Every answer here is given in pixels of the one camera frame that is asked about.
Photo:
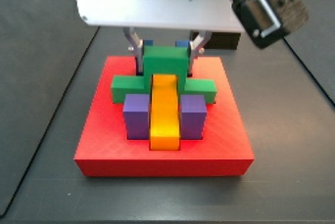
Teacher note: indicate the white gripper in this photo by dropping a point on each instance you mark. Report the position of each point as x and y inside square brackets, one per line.
[204, 15]

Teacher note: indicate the green bridge-shaped block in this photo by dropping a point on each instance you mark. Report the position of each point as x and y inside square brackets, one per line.
[160, 60]

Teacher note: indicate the black U-shaped fixture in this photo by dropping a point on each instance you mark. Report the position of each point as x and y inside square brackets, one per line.
[220, 40]

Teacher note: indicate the red base board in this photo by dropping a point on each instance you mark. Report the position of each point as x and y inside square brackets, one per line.
[107, 154]

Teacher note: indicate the right dark blue block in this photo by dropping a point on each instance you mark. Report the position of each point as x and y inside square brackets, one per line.
[182, 43]

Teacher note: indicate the dark blue block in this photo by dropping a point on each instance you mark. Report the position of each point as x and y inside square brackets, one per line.
[182, 43]
[148, 43]

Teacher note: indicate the left dark blue block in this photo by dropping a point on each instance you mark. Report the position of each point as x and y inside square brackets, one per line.
[148, 43]

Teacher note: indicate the right purple block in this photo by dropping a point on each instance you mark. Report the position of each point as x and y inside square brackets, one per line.
[192, 115]

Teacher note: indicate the purple block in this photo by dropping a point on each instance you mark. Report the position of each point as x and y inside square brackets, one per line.
[192, 115]
[136, 114]

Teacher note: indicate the left purple block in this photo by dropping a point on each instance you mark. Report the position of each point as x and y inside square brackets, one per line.
[136, 114]

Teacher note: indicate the yellow long bar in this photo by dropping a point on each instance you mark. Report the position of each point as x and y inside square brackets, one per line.
[164, 135]

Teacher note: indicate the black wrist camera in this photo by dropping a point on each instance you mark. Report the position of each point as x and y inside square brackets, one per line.
[270, 19]

